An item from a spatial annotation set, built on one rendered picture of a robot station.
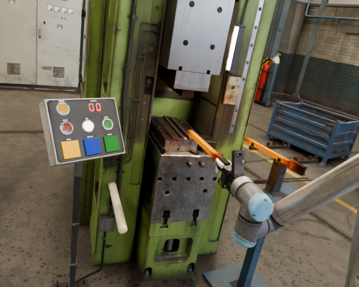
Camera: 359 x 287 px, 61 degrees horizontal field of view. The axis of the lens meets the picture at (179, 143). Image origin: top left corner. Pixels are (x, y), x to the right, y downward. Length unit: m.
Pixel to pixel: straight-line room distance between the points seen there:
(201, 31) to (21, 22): 5.28
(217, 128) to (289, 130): 3.59
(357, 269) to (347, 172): 0.28
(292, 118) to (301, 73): 5.44
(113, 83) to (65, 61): 5.12
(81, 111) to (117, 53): 0.41
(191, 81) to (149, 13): 0.40
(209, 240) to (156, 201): 0.75
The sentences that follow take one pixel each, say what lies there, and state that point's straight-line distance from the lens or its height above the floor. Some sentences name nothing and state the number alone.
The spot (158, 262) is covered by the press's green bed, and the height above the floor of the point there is 0.15.
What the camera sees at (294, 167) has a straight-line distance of 1.63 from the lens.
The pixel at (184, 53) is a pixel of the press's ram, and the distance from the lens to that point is 1.62.
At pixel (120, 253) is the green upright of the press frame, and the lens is 2.25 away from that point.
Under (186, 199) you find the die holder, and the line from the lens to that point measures 1.87.
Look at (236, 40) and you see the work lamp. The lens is 1.85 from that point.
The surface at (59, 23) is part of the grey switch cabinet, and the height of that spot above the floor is 1.33.
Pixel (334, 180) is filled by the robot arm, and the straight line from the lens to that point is 1.08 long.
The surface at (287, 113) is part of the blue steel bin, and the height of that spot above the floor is 0.56.
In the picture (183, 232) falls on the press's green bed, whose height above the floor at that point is 0.38.
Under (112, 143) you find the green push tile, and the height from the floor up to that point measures 1.01.
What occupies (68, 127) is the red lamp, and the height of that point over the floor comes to 1.09.
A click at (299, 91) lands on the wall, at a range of 10.76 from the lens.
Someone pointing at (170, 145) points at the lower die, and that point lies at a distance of 1.73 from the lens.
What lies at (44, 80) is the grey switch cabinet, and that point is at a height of 0.21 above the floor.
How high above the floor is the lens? 1.55
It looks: 20 degrees down
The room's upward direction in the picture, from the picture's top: 10 degrees clockwise
